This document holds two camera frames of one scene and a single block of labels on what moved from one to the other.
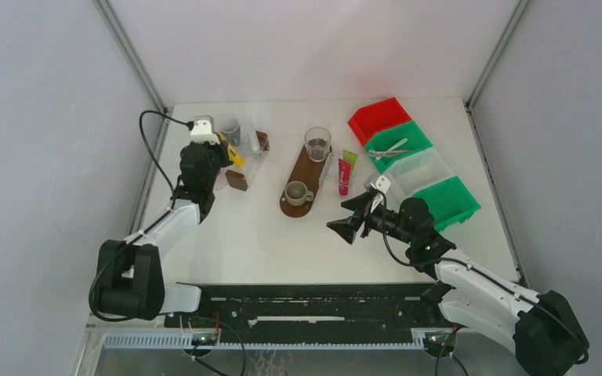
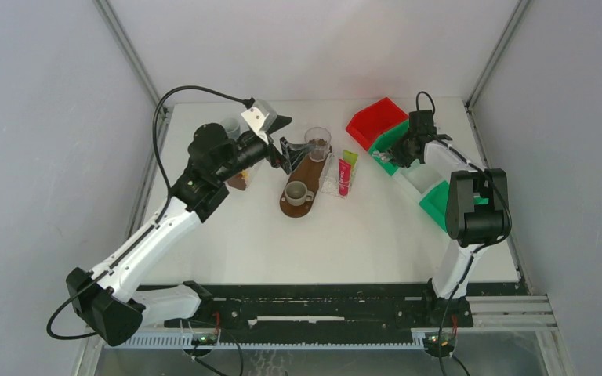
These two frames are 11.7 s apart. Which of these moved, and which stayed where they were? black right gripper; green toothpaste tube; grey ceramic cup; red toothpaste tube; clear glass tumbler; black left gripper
Moved: black right gripper; black left gripper
Stayed: clear glass tumbler; green toothpaste tube; red toothpaste tube; grey ceramic cup
